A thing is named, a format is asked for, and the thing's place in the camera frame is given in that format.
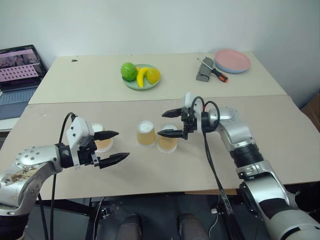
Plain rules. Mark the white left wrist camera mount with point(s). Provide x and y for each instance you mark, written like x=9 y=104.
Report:
x=78 y=127

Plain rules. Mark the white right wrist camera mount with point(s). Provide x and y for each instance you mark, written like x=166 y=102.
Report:
x=188 y=98

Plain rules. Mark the yellow banana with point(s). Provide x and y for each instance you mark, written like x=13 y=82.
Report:
x=141 y=76

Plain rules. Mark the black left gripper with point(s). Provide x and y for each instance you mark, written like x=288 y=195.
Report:
x=86 y=150

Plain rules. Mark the pink plate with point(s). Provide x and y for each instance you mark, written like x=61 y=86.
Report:
x=232 y=58

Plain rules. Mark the grey pouch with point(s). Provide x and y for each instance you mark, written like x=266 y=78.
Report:
x=203 y=72

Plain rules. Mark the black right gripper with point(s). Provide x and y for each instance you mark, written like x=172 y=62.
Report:
x=189 y=122

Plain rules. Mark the open laptop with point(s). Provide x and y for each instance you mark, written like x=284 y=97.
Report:
x=17 y=72

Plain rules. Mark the green apple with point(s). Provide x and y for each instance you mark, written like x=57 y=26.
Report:
x=128 y=71

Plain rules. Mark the dark rounded shape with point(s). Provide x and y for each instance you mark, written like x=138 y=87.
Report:
x=130 y=227
x=192 y=227

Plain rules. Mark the light blue plate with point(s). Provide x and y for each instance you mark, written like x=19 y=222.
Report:
x=235 y=71

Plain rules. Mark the yellow round fruit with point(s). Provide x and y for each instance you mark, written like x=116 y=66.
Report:
x=153 y=75

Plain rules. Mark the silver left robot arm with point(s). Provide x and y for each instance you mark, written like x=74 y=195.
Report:
x=32 y=160

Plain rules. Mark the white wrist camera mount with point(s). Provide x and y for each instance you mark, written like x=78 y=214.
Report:
x=188 y=98
x=78 y=127

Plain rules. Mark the light green plate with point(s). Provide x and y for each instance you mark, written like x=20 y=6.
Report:
x=150 y=86

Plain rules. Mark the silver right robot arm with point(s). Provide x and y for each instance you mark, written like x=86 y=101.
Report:
x=237 y=135

